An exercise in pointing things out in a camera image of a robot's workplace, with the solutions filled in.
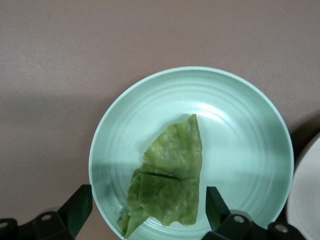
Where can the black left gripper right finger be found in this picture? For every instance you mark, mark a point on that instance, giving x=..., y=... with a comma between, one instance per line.
x=215, y=212

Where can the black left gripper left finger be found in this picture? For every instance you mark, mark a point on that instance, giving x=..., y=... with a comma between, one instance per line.
x=80, y=207

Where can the green lettuce leaf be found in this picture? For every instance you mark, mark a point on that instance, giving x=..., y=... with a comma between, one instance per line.
x=172, y=175

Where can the mint green round plate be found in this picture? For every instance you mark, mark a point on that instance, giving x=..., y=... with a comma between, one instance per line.
x=237, y=140

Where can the beige round plate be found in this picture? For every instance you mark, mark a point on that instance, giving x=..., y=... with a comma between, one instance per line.
x=308, y=195

